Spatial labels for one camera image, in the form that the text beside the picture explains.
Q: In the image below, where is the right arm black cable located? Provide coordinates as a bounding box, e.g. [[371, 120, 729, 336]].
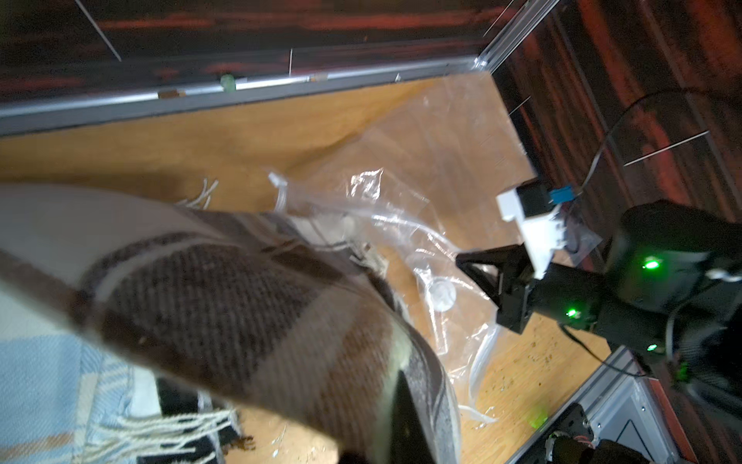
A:
[[558, 86, 742, 378]]

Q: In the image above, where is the aluminium front rail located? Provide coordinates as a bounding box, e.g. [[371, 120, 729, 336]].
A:
[[508, 347, 698, 463]]

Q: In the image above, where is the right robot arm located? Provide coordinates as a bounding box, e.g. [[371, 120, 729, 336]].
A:
[[456, 200, 741, 425]]

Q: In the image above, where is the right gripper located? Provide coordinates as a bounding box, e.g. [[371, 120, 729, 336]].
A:
[[455, 245, 620, 345]]

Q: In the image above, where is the white vacuum bag valve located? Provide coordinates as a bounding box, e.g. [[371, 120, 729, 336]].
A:
[[424, 278, 457, 312]]

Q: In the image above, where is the brown cream checked scarf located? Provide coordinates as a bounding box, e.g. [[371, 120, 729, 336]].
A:
[[1, 184, 461, 463]]

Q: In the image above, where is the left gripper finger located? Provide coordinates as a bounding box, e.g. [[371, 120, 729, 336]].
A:
[[390, 370, 434, 464]]

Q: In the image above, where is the clear plastic vacuum bag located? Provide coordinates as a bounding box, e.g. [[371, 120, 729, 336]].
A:
[[270, 73, 598, 423]]

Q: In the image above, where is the black white smiley scarf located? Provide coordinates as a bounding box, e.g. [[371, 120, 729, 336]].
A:
[[131, 378, 254, 463]]

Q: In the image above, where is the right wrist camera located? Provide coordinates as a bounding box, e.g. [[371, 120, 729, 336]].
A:
[[497, 178, 577, 280]]

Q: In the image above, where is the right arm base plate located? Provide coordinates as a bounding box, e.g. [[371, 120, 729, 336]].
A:
[[541, 402, 645, 464]]

